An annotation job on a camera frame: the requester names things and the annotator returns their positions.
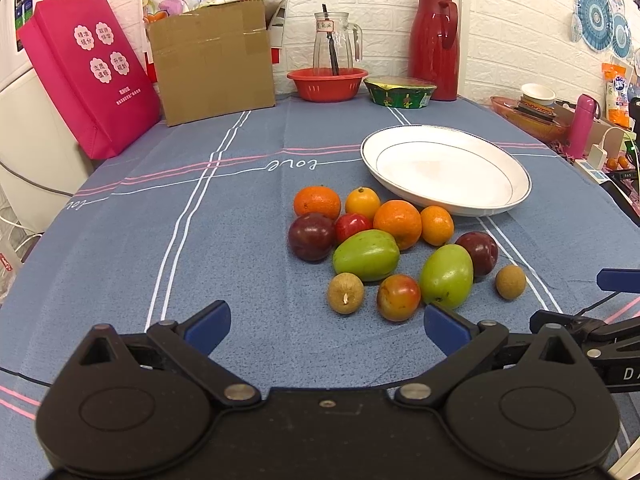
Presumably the small yellow orange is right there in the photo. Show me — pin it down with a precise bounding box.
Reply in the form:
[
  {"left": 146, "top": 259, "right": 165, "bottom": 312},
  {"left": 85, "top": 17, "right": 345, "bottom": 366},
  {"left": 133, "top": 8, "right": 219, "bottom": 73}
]
[{"left": 345, "top": 186, "right": 381, "bottom": 220}]

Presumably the white porcelain plate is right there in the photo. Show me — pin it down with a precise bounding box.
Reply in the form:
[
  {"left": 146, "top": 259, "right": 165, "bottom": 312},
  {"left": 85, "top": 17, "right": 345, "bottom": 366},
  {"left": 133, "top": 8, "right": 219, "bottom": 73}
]
[{"left": 360, "top": 125, "right": 533, "bottom": 217}]

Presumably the small orange mandarin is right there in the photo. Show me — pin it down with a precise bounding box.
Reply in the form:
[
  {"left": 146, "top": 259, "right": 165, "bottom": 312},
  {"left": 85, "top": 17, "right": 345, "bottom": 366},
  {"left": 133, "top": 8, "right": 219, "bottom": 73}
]
[{"left": 420, "top": 205, "right": 454, "bottom": 247}]

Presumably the pink water bottle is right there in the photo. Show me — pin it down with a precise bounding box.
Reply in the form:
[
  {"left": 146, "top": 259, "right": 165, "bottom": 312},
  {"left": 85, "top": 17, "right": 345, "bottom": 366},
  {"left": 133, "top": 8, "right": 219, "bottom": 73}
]
[{"left": 565, "top": 94, "right": 600, "bottom": 159}]

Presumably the orange mandarin with stem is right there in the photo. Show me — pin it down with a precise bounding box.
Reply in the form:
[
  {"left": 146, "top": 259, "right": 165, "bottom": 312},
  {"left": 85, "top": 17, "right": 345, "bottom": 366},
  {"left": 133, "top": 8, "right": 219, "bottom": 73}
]
[{"left": 293, "top": 185, "right": 342, "bottom": 221}]

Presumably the green instant noodle bowl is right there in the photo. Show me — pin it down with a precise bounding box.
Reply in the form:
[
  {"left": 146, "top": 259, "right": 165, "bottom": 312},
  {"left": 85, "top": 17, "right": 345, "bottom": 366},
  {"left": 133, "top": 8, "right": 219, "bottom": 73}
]
[{"left": 363, "top": 76, "right": 437, "bottom": 110}]

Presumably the brown longan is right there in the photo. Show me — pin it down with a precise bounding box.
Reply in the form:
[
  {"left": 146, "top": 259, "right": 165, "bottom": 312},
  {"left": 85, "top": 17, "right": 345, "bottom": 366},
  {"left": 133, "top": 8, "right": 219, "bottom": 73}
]
[
  {"left": 326, "top": 272, "right": 364, "bottom": 315},
  {"left": 495, "top": 264, "right": 527, "bottom": 301}
]

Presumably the red orange small apple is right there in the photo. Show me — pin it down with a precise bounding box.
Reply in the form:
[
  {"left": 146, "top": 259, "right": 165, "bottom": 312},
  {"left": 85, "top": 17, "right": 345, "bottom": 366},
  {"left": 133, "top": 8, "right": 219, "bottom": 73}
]
[{"left": 376, "top": 274, "right": 421, "bottom": 323}]

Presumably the pink tote bag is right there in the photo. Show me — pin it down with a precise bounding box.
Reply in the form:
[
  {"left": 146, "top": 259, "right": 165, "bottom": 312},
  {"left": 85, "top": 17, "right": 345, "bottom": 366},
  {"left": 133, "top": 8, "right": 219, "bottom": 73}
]
[{"left": 18, "top": 0, "right": 160, "bottom": 159}]

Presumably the red plastic basket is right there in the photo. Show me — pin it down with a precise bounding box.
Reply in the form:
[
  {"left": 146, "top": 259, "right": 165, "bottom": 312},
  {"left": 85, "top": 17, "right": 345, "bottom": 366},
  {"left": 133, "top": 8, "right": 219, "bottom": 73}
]
[{"left": 288, "top": 68, "right": 368, "bottom": 103}]

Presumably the white appliance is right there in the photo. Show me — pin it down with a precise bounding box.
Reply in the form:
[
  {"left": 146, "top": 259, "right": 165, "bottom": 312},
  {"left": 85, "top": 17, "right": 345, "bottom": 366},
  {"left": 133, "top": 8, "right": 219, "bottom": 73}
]
[{"left": 1, "top": 0, "right": 94, "bottom": 233}]

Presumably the black straw in pitcher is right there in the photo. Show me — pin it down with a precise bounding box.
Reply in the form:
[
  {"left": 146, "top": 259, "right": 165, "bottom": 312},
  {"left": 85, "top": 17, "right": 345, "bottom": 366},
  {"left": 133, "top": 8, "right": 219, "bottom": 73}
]
[{"left": 322, "top": 3, "right": 340, "bottom": 76}]

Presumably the white power adapter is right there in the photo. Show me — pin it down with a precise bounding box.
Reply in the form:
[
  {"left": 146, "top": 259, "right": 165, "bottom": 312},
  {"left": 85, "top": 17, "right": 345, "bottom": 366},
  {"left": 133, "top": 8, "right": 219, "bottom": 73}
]
[{"left": 586, "top": 144, "right": 608, "bottom": 170}]

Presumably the glass pitcher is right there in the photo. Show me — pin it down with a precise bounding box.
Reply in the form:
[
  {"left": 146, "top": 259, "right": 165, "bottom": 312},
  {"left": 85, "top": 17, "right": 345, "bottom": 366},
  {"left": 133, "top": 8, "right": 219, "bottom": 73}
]
[{"left": 312, "top": 12, "right": 362, "bottom": 70}]

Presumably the brown cardboard box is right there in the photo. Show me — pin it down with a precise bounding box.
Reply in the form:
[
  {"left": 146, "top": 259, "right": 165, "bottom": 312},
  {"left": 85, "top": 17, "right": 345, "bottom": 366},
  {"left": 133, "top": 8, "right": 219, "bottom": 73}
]
[{"left": 148, "top": 0, "right": 276, "bottom": 126}]

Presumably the red thermos jug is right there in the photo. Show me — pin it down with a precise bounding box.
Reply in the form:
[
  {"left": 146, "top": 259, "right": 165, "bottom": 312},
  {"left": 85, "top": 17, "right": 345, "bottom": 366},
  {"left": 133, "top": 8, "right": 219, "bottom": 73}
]
[{"left": 408, "top": 0, "right": 460, "bottom": 101}]

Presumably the orange snack package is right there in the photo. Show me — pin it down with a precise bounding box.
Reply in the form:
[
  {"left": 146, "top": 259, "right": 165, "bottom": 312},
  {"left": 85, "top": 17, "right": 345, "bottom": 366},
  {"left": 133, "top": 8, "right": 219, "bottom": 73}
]
[{"left": 601, "top": 63, "right": 630, "bottom": 129}]

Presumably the bright red small tomato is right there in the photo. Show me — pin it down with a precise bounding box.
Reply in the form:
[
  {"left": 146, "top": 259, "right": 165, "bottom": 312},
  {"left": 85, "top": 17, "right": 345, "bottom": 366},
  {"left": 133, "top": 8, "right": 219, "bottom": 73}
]
[{"left": 334, "top": 212, "right": 372, "bottom": 245}]

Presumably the dark red plum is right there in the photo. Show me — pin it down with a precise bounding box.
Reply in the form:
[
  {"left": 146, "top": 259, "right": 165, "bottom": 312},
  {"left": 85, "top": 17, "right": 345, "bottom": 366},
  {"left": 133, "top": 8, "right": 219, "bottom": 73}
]
[
  {"left": 288, "top": 212, "right": 335, "bottom": 262},
  {"left": 456, "top": 231, "right": 499, "bottom": 280}
]

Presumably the large orange mandarin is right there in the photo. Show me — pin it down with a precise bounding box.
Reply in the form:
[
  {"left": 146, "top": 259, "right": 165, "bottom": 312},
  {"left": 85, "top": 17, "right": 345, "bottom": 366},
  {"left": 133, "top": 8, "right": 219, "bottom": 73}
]
[{"left": 372, "top": 200, "right": 422, "bottom": 250}]

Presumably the blue wall fans decoration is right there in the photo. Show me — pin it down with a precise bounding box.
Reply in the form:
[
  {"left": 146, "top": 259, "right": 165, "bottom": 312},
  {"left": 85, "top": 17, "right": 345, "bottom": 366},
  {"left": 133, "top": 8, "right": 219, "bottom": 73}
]
[{"left": 570, "top": 0, "right": 632, "bottom": 60}]

